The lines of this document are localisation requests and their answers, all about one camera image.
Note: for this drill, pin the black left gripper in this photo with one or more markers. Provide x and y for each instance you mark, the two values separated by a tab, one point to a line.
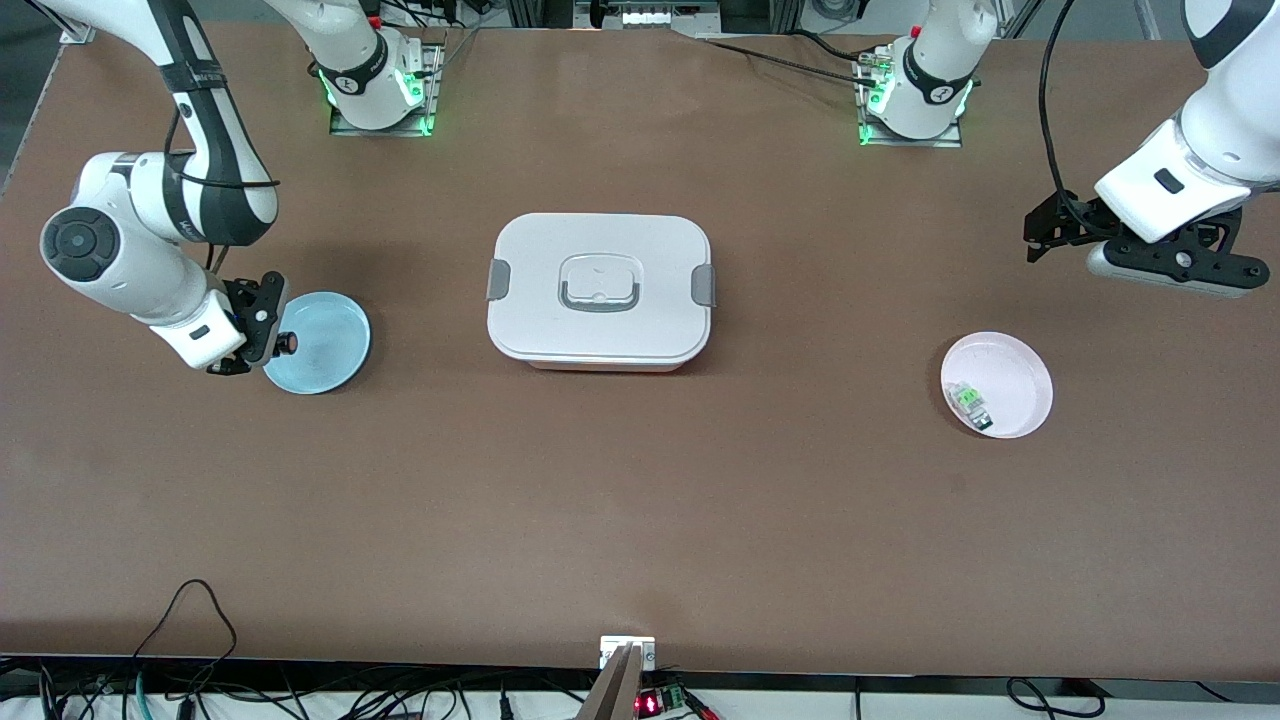
1080	220

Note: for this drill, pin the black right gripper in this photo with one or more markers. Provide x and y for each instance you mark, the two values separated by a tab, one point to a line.
243	300

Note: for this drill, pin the orange and black push-button switch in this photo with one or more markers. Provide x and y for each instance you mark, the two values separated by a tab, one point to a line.
288	343

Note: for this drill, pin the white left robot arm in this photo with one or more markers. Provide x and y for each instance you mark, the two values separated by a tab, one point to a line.
1230	130

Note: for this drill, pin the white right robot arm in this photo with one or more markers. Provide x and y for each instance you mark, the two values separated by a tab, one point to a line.
150	280

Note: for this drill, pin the light blue round plate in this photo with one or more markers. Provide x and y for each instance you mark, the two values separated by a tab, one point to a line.
325	345

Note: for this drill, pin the pink round plate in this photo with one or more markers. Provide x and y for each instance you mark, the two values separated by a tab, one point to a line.
1010	365

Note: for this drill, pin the white lunch box grey latches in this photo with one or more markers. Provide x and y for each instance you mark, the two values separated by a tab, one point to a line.
600	330

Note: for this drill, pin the white power strip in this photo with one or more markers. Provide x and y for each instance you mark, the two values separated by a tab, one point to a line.
665	16

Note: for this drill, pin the circuit board with red display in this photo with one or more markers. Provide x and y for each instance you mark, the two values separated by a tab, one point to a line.
655	702

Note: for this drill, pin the green push-button switch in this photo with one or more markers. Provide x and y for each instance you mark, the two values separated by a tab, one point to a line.
970	405

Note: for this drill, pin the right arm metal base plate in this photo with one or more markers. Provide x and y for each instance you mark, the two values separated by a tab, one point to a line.
434	90

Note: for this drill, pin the aluminium table corner post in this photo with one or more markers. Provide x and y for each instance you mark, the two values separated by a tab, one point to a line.
75	35

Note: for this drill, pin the aluminium frame profiles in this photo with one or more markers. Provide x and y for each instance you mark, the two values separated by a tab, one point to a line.
518	12

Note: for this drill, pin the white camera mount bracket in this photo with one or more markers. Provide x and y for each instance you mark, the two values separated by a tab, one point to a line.
627	648

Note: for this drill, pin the aluminium camera mount bar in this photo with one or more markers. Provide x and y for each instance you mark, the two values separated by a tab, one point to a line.
610	690

